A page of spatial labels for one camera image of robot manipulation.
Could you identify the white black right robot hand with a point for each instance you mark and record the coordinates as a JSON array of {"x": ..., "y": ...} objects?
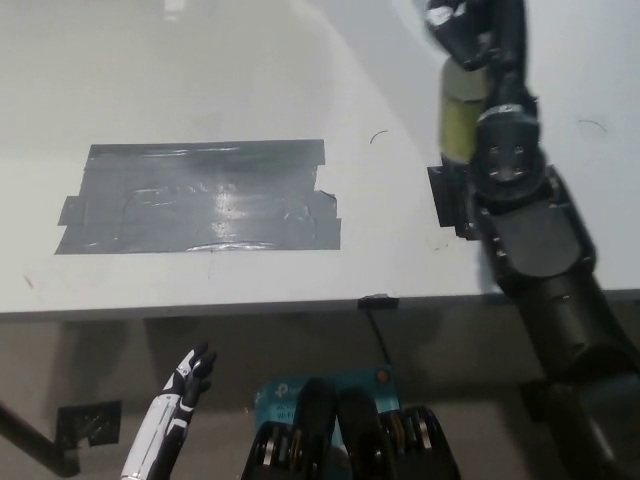
[{"x": 470, "y": 40}]

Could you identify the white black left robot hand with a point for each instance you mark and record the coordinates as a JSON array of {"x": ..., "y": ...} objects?
[{"x": 160, "y": 425}]

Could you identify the clear spray bottle green label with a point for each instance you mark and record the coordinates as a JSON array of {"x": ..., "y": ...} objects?
[{"x": 457, "y": 120}]

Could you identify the black floor tape patch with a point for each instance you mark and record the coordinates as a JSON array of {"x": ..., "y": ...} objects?
[{"x": 87, "y": 422}]

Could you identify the black metal table leg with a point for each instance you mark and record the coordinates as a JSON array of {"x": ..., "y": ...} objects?
[{"x": 25, "y": 432}]

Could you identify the black tape square patch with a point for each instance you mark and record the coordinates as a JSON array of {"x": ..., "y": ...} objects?
[{"x": 450, "y": 200}]

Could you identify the small black tape strip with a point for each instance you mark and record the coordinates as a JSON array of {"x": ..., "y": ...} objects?
[{"x": 377, "y": 301}]

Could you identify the grey duct tape patch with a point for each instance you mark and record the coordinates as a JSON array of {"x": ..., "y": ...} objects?
[{"x": 200, "y": 200}]

